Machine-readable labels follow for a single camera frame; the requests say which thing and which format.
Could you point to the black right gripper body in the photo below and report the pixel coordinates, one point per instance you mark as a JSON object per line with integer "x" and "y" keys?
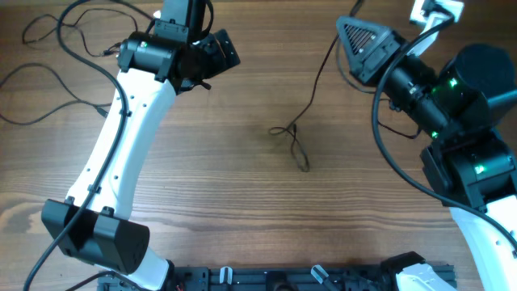
{"x": 371, "y": 72}

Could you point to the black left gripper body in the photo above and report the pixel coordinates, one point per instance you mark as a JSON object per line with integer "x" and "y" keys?
{"x": 209, "y": 59}

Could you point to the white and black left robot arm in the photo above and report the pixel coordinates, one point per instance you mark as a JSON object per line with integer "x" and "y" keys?
{"x": 177, "y": 52}

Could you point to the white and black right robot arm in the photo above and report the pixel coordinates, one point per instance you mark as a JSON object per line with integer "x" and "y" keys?
{"x": 468, "y": 166}

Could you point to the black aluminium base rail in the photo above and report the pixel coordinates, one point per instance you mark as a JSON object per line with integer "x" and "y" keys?
{"x": 364, "y": 277}

